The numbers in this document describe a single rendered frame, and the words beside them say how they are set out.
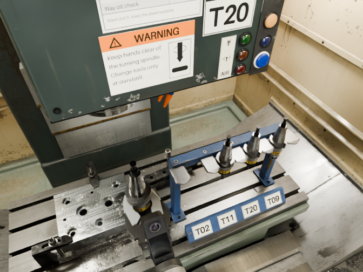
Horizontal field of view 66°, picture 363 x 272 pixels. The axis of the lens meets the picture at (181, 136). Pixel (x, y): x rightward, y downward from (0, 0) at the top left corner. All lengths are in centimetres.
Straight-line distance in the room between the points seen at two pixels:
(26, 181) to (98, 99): 146
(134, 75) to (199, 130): 151
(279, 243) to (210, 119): 104
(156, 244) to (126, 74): 35
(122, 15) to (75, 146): 107
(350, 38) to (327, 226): 82
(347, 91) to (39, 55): 124
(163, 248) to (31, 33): 46
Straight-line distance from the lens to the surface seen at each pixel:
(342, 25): 140
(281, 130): 102
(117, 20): 44
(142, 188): 67
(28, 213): 136
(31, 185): 189
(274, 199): 126
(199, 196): 125
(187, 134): 194
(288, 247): 141
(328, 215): 151
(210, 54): 53
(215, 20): 51
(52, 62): 46
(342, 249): 147
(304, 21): 154
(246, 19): 54
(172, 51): 49
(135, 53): 47
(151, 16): 46
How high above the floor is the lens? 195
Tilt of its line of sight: 45 degrees down
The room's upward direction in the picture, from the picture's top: straight up
